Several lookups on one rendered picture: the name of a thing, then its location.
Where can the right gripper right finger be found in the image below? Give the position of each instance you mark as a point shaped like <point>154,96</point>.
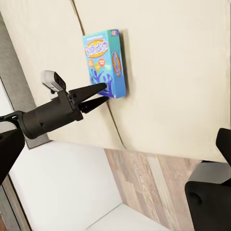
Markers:
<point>223,143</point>

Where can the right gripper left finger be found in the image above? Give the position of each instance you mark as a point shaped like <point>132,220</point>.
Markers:
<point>12,143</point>

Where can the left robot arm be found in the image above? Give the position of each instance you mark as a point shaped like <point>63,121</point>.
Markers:
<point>64,108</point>

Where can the fixed window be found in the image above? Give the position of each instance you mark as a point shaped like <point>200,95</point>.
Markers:
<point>12,214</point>

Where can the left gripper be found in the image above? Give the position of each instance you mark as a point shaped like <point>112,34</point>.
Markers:
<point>70,106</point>

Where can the board game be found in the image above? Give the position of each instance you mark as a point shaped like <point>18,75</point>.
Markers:
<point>104,60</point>

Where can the bed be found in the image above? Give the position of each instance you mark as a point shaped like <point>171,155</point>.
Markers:
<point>177,69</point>

